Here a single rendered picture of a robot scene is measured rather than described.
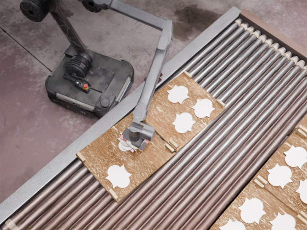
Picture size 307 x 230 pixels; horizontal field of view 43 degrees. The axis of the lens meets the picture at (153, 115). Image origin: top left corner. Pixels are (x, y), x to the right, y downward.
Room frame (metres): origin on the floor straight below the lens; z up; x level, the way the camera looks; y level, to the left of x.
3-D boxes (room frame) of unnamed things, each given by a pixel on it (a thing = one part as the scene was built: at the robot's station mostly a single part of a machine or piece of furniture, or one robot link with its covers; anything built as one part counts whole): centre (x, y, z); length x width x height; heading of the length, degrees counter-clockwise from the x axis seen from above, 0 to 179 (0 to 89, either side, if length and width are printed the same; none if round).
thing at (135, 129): (0.88, 0.08, 1.15); 0.07 x 0.06 x 0.07; 74
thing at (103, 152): (0.84, 0.12, 0.93); 0.41 x 0.35 x 0.02; 138
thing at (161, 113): (1.16, -0.15, 0.93); 0.41 x 0.35 x 0.02; 139
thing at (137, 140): (0.88, 0.08, 1.09); 0.10 x 0.07 x 0.07; 65
